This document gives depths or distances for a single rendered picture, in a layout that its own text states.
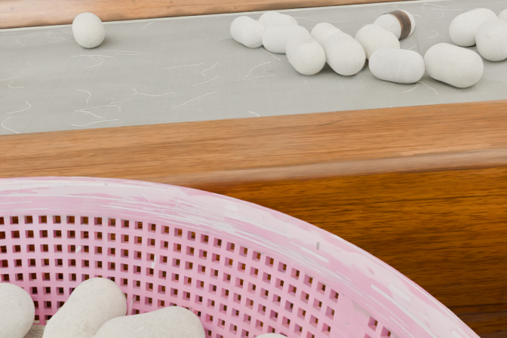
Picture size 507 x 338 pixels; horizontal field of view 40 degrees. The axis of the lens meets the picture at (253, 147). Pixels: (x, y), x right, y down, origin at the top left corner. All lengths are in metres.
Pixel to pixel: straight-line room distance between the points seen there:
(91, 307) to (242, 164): 0.07
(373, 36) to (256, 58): 0.08
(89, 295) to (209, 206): 0.05
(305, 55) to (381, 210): 0.17
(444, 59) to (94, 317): 0.24
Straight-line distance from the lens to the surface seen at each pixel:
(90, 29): 0.50
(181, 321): 0.20
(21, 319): 0.22
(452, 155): 0.24
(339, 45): 0.39
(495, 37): 0.42
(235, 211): 0.20
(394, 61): 0.38
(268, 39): 0.44
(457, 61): 0.37
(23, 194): 0.23
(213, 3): 0.58
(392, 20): 0.46
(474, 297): 0.27
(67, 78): 0.44
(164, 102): 0.38
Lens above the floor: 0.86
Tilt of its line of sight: 23 degrees down
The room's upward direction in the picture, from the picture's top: 4 degrees counter-clockwise
